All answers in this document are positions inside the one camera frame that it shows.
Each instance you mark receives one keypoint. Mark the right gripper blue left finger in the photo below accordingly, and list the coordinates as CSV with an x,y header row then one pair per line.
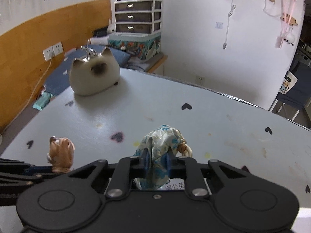
x,y
123,173

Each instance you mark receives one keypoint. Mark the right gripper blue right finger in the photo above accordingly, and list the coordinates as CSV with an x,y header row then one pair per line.
x,y
188,169

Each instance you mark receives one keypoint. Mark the light blue patterned pouch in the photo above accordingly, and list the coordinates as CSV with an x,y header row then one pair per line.
x,y
158,142

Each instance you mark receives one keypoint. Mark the blue white wipes packet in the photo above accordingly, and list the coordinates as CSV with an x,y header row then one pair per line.
x,y
174,184

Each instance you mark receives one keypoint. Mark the cat shaped ceramic figurine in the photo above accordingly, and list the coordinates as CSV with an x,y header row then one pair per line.
x,y
94,73

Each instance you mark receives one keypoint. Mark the patterned storage box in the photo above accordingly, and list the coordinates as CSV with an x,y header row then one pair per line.
x,y
140,46

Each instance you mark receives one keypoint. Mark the white tote bag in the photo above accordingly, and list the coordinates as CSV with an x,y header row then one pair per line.
x,y
288,83

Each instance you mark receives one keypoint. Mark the grey three drawer cabinet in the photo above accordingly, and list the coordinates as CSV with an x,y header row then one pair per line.
x,y
138,16

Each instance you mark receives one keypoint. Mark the white wall socket pair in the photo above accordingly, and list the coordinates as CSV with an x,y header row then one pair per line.
x,y
52,51

